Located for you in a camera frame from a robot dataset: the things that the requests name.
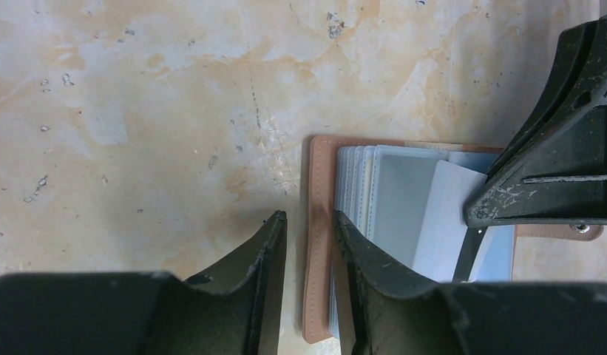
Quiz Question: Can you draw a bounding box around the black card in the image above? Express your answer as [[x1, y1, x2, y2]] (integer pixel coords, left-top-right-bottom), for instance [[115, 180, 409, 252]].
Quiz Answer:
[[452, 228, 487, 283]]

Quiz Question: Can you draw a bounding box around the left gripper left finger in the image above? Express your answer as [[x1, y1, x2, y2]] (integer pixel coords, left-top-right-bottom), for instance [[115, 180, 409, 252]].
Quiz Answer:
[[0, 211, 288, 354]]

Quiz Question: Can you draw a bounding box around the white card being carried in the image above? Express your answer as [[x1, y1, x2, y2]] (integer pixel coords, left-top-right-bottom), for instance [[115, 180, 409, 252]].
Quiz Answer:
[[412, 160, 486, 283]]

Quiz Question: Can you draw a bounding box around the tan leather card holder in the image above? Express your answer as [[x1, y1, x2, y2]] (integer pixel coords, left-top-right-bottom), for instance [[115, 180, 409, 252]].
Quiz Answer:
[[302, 135, 603, 344]]

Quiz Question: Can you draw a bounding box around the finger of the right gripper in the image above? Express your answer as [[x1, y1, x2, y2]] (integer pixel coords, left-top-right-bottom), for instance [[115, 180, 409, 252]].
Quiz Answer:
[[464, 15, 607, 228]]

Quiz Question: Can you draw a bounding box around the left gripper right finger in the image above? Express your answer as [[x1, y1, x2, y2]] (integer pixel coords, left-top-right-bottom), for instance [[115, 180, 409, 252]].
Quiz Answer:
[[333, 211, 607, 354]]

